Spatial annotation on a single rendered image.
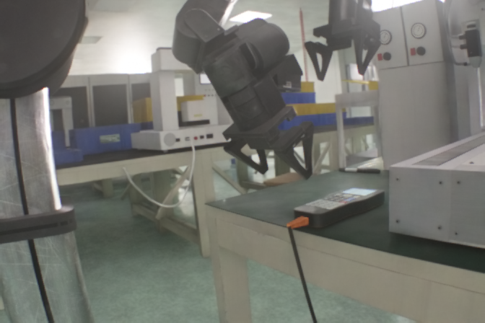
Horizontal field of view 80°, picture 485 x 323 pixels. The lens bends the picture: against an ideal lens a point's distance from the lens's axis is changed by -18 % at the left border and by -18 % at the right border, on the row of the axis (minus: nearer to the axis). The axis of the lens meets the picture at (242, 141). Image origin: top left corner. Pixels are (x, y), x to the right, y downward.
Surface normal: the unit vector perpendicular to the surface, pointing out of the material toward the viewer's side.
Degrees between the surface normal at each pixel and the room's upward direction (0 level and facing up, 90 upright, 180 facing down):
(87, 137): 90
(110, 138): 90
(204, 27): 67
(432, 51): 90
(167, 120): 90
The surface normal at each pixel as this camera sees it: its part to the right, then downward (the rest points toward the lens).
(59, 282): 0.52, 0.02
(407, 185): -0.80, 0.11
